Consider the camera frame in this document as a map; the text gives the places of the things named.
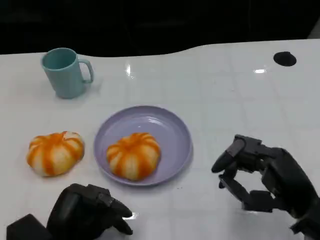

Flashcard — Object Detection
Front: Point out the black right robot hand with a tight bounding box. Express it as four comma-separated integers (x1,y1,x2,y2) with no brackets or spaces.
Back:
211,134,320,221

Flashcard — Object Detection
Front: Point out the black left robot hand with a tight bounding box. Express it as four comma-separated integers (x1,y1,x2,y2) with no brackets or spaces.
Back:
46,183,134,240

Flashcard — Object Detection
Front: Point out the orange and white bread roll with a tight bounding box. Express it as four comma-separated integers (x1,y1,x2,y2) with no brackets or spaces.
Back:
106,132,161,182
26,130,85,178

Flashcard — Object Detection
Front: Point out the black round table grommet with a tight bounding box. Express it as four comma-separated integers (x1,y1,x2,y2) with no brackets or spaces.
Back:
273,51,298,67

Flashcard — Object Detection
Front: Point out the lilac plate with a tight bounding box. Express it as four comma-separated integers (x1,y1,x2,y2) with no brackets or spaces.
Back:
93,105,194,187

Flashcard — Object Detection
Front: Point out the pale green mug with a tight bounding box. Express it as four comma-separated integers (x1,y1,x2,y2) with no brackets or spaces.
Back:
41,47,95,100

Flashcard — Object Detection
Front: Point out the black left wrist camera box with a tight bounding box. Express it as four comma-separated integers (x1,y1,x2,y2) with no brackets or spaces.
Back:
6,213,53,240

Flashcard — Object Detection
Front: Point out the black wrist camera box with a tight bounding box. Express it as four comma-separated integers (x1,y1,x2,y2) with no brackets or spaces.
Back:
289,216,320,240
6,213,53,240

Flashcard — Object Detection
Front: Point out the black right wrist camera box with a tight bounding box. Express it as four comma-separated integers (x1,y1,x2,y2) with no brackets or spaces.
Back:
289,216,320,240

